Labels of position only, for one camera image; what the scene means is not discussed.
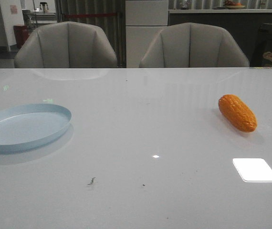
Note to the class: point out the beige upholstered chair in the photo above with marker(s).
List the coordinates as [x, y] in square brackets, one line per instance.
[66, 45]
[193, 45]

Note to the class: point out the fruit bowl on counter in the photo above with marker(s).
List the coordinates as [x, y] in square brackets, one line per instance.
[232, 5]

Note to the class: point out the white cabinet with drawers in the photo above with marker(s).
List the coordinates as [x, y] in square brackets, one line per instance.
[143, 19]

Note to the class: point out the light blue round plate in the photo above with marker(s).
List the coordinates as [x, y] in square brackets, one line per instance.
[30, 126]

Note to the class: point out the red bin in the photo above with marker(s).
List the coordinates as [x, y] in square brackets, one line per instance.
[21, 34]

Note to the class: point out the left beige upholstered chair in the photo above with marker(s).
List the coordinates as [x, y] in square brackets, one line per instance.
[66, 45]

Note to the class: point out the orange plastic corn cob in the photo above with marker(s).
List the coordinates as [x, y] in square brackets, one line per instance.
[237, 113]

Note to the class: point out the dark armchair with cushion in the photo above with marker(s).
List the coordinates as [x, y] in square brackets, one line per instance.
[263, 44]

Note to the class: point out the right beige upholstered chair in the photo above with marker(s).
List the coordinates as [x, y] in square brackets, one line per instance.
[193, 45]

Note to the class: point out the dark grey counter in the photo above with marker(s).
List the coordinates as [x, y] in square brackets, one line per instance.
[242, 24]

